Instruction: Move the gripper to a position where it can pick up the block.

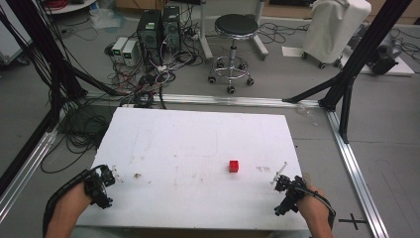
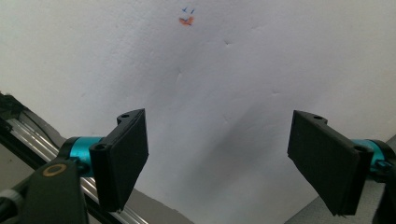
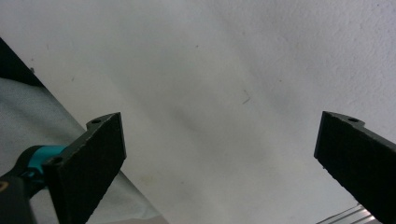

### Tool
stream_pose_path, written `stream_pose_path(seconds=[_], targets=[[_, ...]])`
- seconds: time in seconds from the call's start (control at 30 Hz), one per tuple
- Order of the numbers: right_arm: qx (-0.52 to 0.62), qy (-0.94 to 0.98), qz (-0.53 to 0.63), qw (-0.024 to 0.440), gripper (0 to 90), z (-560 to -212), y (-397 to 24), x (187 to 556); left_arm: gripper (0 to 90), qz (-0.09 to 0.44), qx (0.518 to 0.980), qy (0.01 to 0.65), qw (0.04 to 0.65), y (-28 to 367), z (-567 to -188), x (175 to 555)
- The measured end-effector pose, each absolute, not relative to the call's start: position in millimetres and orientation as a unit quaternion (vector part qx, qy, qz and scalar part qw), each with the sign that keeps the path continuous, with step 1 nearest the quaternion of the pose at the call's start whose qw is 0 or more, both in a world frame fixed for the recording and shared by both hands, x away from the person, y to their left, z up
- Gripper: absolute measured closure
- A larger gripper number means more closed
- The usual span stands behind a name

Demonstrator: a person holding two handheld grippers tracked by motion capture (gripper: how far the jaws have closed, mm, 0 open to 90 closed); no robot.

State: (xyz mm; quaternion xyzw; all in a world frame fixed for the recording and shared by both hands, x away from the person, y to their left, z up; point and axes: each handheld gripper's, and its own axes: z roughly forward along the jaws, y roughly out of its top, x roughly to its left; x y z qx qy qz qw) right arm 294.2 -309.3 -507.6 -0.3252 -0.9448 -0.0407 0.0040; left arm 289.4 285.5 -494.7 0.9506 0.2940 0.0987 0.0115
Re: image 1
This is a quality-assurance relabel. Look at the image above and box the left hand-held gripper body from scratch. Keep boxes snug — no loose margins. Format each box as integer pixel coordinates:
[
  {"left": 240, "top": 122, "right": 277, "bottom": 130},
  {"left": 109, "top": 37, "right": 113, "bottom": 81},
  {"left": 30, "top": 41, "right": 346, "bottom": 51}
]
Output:
[{"left": 83, "top": 167, "right": 109, "bottom": 208}]

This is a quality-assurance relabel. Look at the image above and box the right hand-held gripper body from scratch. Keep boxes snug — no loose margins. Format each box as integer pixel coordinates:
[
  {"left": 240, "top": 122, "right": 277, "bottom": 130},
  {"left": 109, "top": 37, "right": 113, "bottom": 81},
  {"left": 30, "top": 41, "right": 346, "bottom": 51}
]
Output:
[{"left": 280, "top": 176, "right": 309, "bottom": 213}]

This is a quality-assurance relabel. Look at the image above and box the person's right hand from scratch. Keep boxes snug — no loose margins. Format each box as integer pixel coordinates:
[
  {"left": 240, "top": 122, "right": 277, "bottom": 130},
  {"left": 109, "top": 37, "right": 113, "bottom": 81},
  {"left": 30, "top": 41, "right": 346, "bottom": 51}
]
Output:
[{"left": 295, "top": 183, "right": 329, "bottom": 220}]

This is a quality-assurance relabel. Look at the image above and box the person's left hand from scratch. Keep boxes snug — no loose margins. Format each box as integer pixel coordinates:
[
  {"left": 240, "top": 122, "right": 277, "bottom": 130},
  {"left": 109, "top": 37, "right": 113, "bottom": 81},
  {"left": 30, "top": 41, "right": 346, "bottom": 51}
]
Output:
[{"left": 64, "top": 182, "right": 94, "bottom": 213}]

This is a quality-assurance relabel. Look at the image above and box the white plastic stick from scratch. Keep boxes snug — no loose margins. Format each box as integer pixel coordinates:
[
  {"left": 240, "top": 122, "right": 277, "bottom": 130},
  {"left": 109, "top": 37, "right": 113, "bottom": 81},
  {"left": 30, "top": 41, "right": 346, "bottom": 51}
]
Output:
[{"left": 269, "top": 161, "right": 288, "bottom": 185}]

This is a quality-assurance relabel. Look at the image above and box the white foam board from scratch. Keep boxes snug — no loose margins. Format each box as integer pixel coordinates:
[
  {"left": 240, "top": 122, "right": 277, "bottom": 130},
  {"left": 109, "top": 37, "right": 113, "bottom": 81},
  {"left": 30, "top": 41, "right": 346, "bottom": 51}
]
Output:
[{"left": 74, "top": 106, "right": 311, "bottom": 231}]

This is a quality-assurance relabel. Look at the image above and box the white power supply unit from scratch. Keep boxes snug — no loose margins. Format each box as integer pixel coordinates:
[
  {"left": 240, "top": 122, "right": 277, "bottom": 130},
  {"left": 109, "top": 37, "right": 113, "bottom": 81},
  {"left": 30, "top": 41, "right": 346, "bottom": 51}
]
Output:
[
  {"left": 111, "top": 36, "right": 129, "bottom": 63},
  {"left": 121, "top": 40, "right": 139, "bottom": 67}
]

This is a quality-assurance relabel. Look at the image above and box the white paper sheet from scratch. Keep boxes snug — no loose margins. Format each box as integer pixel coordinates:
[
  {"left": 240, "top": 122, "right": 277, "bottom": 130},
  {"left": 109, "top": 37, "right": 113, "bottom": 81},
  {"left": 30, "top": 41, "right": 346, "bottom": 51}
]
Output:
[{"left": 281, "top": 45, "right": 306, "bottom": 59}]

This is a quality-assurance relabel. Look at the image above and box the black computer tower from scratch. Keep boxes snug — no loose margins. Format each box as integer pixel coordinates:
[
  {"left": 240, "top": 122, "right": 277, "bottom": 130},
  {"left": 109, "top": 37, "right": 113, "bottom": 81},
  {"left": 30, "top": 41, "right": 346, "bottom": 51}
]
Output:
[
  {"left": 161, "top": 5, "right": 183, "bottom": 54},
  {"left": 136, "top": 9, "right": 164, "bottom": 67}
]

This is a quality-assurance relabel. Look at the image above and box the black round stool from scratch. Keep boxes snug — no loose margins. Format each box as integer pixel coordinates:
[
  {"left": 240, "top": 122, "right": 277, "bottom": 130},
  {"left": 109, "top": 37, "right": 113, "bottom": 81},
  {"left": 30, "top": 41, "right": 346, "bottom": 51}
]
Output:
[{"left": 207, "top": 13, "right": 261, "bottom": 95}]

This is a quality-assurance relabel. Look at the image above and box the white table leg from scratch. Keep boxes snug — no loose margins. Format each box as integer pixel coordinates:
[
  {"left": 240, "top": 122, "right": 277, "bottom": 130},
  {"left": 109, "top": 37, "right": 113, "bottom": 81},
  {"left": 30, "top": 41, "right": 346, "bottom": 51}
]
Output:
[
  {"left": 252, "top": 0, "right": 270, "bottom": 61},
  {"left": 198, "top": 0, "right": 215, "bottom": 61}
]

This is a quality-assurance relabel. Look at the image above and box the clear plastic bag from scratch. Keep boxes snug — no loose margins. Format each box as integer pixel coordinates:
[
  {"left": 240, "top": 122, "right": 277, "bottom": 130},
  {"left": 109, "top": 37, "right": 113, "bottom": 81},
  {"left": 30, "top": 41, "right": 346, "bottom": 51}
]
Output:
[{"left": 89, "top": 6, "right": 127, "bottom": 32}]

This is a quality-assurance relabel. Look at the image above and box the white covered cart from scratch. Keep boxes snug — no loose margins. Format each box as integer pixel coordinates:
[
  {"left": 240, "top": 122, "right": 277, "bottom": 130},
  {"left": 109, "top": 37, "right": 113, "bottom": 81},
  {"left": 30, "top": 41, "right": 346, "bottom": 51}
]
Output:
[{"left": 301, "top": 0, "right": 373, "bottom": 69}]

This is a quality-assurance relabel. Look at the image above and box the grey machine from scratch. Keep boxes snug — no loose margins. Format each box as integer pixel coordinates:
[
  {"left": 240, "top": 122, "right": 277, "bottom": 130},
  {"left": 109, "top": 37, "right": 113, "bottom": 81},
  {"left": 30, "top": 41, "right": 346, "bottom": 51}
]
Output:
[{"left": 369, "top": 36, "right": 404, "bottom": 76}]

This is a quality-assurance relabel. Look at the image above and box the white round table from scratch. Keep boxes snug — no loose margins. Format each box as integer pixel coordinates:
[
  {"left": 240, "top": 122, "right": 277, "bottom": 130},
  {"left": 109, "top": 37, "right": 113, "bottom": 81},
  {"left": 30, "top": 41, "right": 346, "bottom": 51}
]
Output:
[{"left": 43, "top": 0, "right": 98, "bottom": 16}]

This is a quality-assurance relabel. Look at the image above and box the pile of black cables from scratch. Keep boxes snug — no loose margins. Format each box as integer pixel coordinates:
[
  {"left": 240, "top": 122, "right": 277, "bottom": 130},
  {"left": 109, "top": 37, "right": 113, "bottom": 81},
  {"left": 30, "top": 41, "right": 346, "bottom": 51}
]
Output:
[{"left": 40, "top": 104, "right": 112, "bottom": 175}]

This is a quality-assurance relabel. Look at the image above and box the aluminium floor rail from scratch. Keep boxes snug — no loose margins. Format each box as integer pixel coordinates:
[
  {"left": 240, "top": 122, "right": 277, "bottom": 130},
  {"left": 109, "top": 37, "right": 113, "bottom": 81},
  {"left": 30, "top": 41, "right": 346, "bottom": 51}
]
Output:
[
  {"left": 84, "top": 91, "right": 322, "bottom": 109},
  {"left": 325, "top": 108, "right": 391, "bottom": 238},
  {"left": 0, "top": 128, "right": 59, "bottom": 223}
]

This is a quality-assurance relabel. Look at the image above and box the black frame beam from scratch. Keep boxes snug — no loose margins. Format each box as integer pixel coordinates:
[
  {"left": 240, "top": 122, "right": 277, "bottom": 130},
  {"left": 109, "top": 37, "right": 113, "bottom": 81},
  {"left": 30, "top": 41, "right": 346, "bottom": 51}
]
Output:
[{"left": 0, "top": 110, "right": 55, "bottom": 197}]

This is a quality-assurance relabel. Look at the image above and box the tangle of cables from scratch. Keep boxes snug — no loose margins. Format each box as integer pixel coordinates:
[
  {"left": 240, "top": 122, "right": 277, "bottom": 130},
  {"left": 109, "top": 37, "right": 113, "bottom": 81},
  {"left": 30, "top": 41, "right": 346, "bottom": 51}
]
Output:
[{"left": 104, "top": 49, "right": 206, "bottom": 110}]

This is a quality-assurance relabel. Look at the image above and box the black frame post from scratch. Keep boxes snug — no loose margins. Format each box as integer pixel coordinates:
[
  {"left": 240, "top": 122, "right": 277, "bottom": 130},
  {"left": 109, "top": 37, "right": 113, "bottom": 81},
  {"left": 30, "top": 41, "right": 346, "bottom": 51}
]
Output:
[
  {"left": 281, "top": 0, "right": 414, "bottom": 145},
  {"left": 0, "top": 0, "right": 127, "bottom": 100}
]

